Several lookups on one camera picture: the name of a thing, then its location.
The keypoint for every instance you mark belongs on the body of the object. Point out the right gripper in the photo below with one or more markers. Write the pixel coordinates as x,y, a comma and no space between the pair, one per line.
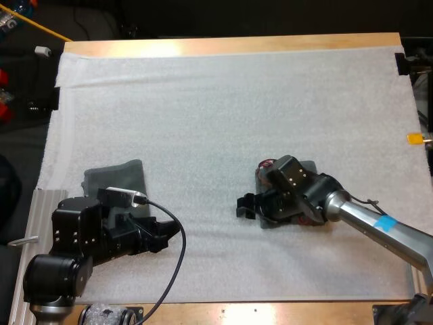
279,204

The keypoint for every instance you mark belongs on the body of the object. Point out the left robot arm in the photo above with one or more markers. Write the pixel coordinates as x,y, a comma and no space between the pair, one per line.
57,274

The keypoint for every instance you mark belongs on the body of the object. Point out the grey-green towel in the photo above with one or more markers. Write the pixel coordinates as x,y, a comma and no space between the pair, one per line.
310,166
115,176

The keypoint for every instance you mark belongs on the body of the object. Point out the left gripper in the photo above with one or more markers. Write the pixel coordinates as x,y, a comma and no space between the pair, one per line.
125,237

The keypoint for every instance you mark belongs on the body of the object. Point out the plastic wrapped black cylinder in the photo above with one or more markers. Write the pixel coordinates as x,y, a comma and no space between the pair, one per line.
105,315

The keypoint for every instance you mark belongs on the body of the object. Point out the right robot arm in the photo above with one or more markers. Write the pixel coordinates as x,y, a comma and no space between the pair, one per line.
372,225

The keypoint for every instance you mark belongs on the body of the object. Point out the dark clamp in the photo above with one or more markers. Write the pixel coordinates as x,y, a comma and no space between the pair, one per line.
56,99
402,64

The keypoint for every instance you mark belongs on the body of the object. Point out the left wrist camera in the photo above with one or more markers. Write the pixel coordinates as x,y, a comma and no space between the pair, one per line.
121,193

